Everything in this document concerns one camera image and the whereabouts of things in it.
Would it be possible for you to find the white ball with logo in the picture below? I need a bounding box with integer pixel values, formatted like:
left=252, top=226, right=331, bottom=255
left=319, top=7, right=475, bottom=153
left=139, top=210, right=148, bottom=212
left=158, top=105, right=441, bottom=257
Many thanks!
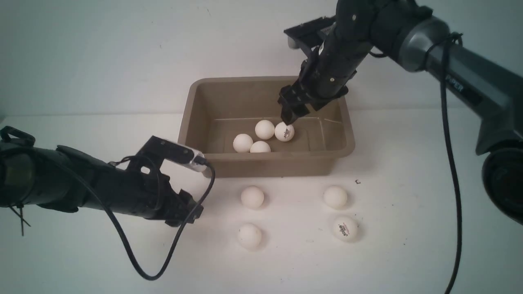
left=332, top=216, right=359, bottom=242

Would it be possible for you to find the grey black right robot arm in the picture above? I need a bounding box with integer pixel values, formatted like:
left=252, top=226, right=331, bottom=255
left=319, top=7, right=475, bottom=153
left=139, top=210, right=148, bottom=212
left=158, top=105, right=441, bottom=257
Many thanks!
left=278, top=0, right=523, bottom=223

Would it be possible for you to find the black camera cable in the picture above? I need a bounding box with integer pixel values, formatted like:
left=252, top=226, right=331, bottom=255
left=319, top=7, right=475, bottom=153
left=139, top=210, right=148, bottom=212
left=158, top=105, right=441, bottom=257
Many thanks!
left=425, top=32, right=464, bottom=294
left=61, top=157, right=216, bottom=281

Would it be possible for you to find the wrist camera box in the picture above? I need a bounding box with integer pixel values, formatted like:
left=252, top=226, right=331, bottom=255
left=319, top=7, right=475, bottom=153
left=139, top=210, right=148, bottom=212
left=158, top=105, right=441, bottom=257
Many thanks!
left=283, top=16, right=335, bottom=58
left=126, top=136, right=209, bottom=173

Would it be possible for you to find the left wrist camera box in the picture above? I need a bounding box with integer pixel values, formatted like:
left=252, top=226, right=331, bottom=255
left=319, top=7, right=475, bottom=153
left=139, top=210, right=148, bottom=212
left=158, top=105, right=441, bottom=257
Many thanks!
left=126, top=136, right=209, bottom=173

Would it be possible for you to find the brown plastic storage bin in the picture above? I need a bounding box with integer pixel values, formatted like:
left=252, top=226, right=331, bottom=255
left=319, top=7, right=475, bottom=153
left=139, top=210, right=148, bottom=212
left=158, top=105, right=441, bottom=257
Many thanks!
left=177, top=76, right=355, bottom=178

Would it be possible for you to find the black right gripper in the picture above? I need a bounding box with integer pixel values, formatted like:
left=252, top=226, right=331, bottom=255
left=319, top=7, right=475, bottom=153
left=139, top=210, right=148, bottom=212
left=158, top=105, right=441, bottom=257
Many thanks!
left=278, top=24, right=358, bottom=125

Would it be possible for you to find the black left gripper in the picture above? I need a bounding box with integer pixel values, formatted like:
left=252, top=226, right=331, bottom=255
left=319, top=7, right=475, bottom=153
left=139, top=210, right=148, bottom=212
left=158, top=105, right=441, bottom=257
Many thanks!
left=107, top=161, right=203, bottom=227

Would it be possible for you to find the black right camera cable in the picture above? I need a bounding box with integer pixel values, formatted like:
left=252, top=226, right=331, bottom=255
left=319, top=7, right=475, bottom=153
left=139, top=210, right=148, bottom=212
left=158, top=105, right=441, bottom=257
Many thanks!
left=425, top=32, right=464, bottom=294

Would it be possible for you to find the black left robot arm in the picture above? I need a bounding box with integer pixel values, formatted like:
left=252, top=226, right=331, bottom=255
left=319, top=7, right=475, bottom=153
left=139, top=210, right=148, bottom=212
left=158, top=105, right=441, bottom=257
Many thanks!
left=1, top=126, right=207, bottom=227

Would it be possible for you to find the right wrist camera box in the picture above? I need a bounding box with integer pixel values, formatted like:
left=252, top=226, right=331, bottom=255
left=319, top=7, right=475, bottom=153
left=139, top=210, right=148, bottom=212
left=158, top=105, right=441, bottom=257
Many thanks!
left=283, top=16, right=335, bottom=58

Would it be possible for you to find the black left camera cable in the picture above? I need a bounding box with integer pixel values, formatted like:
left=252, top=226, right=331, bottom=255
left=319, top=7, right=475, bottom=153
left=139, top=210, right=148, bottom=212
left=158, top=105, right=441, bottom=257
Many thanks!
left=61, top=157, right=216, bottom=281

